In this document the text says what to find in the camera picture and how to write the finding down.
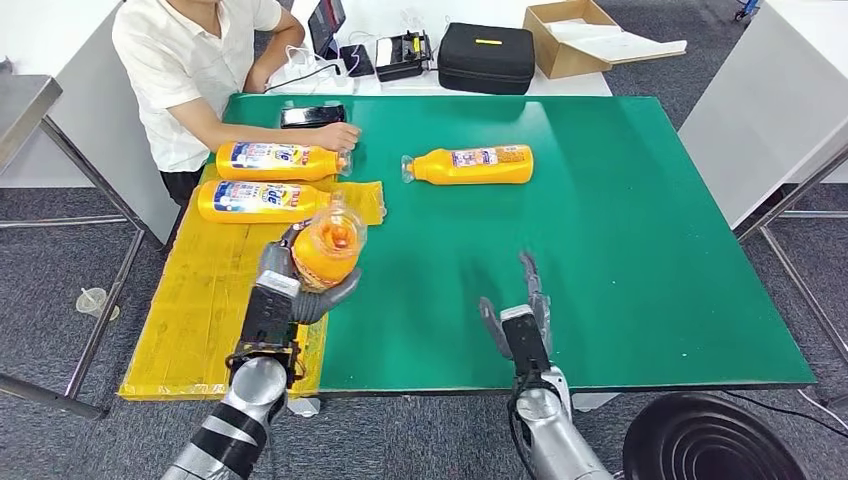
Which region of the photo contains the clear plastic cup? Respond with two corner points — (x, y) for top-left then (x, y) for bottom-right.
(74, 287), (121, 322)

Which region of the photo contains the steel table frame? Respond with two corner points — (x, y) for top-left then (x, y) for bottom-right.
(731, 142), (848, 405)

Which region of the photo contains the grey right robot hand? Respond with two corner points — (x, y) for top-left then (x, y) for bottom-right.
(478, 251), (555, 360)

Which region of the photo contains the cardboard box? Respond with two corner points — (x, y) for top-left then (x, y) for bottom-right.
(523, 0), (688, 79)

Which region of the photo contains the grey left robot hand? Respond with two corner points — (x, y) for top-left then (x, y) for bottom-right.
(258, 220), (364, 326)

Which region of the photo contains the black round stool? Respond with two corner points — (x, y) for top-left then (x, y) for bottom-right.
(622, 392), (811, 480)

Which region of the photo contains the dark phone with cable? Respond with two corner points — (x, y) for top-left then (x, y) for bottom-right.
(338, 43), (376, 78)

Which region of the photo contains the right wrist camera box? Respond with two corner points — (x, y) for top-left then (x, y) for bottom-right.
(500, 304), (552, 379)

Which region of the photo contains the black smartphone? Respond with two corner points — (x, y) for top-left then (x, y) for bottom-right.
(280, 104), (348, 130)

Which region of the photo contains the black carrying case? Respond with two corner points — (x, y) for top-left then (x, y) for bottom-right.
(437, 22), (537, 96)

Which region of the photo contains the white desk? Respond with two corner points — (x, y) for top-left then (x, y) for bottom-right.
(676, 0), (848, 228)
(0, 0), (180, 250)

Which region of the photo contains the person's right hand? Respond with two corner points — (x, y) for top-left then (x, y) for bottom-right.
(311, 121), (362, 154)

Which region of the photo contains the black label printer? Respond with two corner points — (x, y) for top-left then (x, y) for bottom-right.
(374, 30), (435, 83)

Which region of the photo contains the white power strip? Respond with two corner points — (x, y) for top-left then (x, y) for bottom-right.
(264, 58), (356, 95)

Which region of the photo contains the orange detergent bottle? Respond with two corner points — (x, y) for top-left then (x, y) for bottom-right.
(400, 144), (535, 186)
(291, 198), (369, 294)
(196, 179), (334, 225)
(215, 140), (354, 183)

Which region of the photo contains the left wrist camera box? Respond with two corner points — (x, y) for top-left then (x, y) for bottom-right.
(237, 270), (301, 356)

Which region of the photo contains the dark tablet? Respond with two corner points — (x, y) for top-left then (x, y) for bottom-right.
(307, 0), (347, 60)

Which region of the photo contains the black floor cable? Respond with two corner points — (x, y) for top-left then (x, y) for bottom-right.
(722, 390), (848, 442)

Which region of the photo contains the white table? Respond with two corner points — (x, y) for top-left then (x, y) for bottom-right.
(264, 0), (614, 97)

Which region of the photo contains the person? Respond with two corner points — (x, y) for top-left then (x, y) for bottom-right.
(111, 0), (362, 205)

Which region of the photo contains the white charger cable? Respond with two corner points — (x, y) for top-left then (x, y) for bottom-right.
(284, 44), (363, 76)

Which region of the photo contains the yellow tape mat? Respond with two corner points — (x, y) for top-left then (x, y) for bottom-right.
(119, 162), (388, 402)

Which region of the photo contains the white sheet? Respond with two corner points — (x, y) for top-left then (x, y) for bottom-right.
(544, 16), (688, 64)

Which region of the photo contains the steel table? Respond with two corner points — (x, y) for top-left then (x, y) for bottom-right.
(0, 74), (145, 420)

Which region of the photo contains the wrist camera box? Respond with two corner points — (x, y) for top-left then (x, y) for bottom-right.
(237, 270), (301, 356)
(500, 304), (552, 379)

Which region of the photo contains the white floor cable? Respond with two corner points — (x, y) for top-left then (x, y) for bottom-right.
(796, 387), (848, 432)

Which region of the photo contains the black power cable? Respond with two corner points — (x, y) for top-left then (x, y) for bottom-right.
(263, 62), (342, 94)

